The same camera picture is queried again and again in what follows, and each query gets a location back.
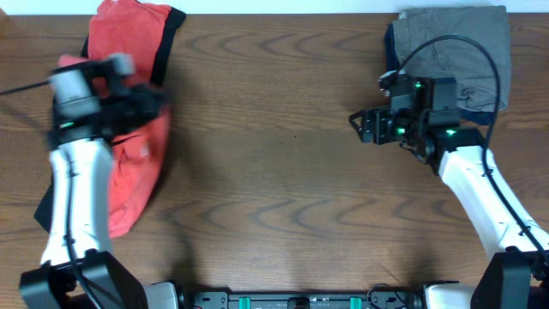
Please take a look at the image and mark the red orange t-shirt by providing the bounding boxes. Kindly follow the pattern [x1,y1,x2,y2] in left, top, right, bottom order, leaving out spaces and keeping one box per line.
[56,0,173,239]

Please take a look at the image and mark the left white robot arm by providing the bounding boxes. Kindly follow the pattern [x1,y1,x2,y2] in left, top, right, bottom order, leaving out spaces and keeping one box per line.
[19,54,179,308]

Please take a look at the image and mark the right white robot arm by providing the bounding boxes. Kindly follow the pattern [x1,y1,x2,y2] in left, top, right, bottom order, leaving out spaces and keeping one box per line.
[349,70,548,308]

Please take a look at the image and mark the folded dark blue jeans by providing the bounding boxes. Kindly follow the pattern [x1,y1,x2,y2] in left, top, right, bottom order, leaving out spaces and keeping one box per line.
[384,24,493,125]

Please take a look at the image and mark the folded grey garment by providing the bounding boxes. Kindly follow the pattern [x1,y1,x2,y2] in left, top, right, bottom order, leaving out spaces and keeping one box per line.
[392,6,512,112]

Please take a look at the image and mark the black t-shirt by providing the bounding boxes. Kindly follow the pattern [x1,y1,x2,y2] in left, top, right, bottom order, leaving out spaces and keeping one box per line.
[33,7,187,233]

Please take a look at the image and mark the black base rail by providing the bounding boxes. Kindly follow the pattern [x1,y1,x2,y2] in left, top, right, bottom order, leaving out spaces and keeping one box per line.
[180,288,425,309]

